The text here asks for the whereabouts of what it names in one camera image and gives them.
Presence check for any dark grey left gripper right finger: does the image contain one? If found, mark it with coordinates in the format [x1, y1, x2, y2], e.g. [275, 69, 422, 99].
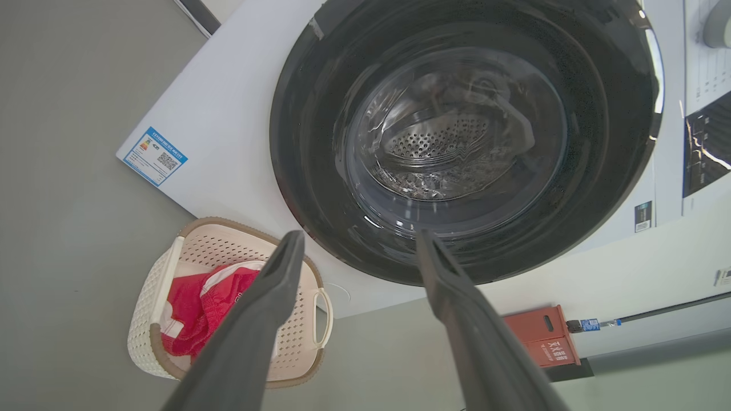
[415, 229, 571, 411]

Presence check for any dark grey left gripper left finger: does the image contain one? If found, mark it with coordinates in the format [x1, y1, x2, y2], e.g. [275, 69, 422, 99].
[162, 230, 306, 411]

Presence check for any cream perforated laundry basket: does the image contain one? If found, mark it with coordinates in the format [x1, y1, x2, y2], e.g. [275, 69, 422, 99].
[127, 217, 334, 389]

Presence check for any red and white garment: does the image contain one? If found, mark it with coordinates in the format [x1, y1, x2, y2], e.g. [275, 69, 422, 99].
[160, 260, 267, 360]

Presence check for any red fire extinguisher box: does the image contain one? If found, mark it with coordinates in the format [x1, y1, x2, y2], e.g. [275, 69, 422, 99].
[502, 304, 595, 382]

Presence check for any black and white small sticker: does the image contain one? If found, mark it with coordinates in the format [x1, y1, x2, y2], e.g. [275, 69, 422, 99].
[634, 200, 653, 233]

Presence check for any blue energy label sticker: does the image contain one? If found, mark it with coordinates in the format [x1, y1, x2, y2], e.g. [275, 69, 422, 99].
[123, 126, 188, 187]

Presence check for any black round washing machine door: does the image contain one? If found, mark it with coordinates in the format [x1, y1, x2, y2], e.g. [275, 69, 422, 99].
[270, 0, 665, 287]

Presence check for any white front-load washing machine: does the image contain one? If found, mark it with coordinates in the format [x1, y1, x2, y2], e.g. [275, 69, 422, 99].
[116, 0, 731, 319]

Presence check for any black glossy display panel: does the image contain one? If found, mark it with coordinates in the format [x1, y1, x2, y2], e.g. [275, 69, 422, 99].
[682, 91, 731, 198]

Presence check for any grey control knob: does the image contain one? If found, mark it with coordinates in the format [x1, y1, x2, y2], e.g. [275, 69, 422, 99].
[702, 0, 731, 49]

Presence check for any blue tagged cable plug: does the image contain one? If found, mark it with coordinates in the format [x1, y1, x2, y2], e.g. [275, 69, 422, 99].
[566, 319, 622, 333]

